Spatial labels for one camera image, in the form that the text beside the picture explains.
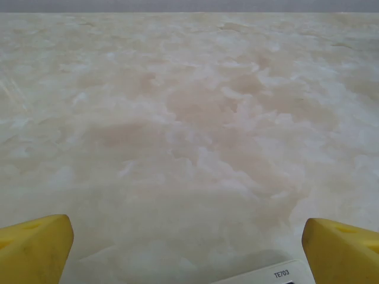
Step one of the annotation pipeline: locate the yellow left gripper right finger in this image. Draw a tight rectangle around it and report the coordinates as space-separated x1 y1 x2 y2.
301 218 379 284

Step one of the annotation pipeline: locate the white TE703 device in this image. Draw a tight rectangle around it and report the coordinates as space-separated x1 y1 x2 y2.
210 259 316 284

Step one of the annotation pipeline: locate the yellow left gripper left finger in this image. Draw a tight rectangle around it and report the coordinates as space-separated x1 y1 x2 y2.
0 214 75 284

